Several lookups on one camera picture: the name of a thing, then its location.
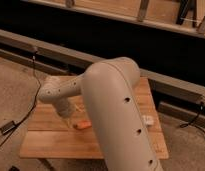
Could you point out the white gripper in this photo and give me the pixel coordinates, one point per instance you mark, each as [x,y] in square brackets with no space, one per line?
[66,116]

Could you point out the orange pepper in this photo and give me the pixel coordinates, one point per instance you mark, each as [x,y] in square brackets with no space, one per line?
[82,125]

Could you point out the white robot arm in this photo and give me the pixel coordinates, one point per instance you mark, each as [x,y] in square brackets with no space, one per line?
[107,90]

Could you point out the wooden table board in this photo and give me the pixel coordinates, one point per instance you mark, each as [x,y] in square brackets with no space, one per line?
[49,137]

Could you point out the black power adapter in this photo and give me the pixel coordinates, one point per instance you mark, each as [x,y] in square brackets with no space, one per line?
[7,127]

